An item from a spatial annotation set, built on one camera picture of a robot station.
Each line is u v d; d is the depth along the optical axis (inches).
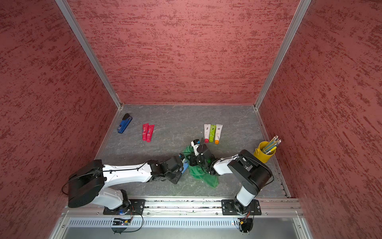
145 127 41.8
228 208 29.1
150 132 40.7
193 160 31.7
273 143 32.1
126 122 42.8
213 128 41.9
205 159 28.1
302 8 28.1
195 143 32.7
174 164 25.8
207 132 40.6
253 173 18.7
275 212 29.2
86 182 18.4
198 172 32.6
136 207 29.3
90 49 34.4
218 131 40.7
